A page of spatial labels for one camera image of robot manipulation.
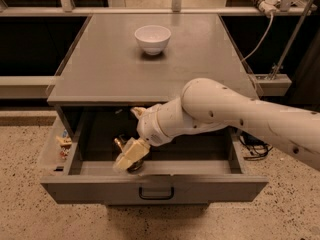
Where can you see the white ceramic bowl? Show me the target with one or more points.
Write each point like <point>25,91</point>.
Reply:
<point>152,39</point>

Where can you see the grey metal rail shelf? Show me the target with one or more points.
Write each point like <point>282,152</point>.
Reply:
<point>26,87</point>

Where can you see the clear plastic side bin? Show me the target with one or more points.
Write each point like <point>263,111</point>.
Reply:
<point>49,158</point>

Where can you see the small snack packets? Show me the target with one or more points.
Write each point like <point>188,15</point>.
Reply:
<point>64,141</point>

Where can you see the grey metal cabinet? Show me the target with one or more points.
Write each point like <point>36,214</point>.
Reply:
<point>107,67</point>

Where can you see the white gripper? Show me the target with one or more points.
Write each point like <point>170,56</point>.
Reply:
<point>149,124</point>

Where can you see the grey open top drawer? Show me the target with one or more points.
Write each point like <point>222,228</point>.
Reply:
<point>202,168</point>

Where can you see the black drawer handle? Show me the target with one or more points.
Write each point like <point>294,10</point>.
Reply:
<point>156,194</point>

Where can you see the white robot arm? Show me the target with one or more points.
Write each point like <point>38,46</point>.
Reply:
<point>206,105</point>

